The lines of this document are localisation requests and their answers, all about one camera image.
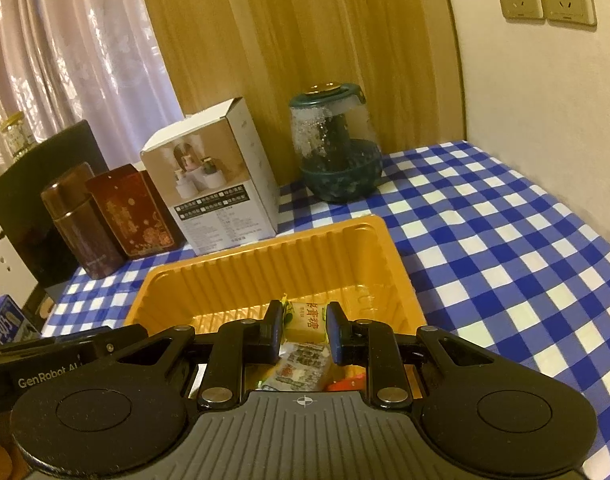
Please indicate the white product box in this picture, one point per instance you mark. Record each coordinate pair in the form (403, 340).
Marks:
(220, 185)

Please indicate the glass jar with green base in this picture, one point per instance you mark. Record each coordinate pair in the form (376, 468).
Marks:
(337, 155)

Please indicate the blue white checkered tablecloth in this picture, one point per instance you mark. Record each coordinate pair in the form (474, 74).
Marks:
(510, 240)

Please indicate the dark red gift box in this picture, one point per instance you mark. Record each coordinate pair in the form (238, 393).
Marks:
(140, 215)

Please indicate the blue printed box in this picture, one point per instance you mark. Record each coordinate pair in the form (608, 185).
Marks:
(5, 320)

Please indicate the orange plastic tray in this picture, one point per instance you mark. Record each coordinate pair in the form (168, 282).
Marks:
(335, 265)

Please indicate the small glass jar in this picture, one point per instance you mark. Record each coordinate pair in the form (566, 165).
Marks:
(16, 135)

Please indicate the white lace curtain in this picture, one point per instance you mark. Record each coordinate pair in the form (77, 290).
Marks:
(75, 50)

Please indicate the brown thermos flask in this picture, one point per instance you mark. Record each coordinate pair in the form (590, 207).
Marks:
(82, 225)

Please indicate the red floral candy packet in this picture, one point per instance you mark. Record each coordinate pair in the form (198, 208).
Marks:
(345, 385)

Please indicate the white chair back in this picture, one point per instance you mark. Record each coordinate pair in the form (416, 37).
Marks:
(2, 255)

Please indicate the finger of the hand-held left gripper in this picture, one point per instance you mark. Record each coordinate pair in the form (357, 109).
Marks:
(105, 342)

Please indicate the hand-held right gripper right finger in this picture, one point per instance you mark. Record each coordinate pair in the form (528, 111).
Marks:
(335, 336)

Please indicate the yellow green candy packet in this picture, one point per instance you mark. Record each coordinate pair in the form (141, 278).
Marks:
(305, 322)

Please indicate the black flat box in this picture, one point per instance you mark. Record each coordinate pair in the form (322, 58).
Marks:
(40, 175)

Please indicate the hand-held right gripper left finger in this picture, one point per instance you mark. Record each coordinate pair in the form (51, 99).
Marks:
(274, 334)

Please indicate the clear white snack packet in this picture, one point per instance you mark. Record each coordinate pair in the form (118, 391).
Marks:
(300, 369)

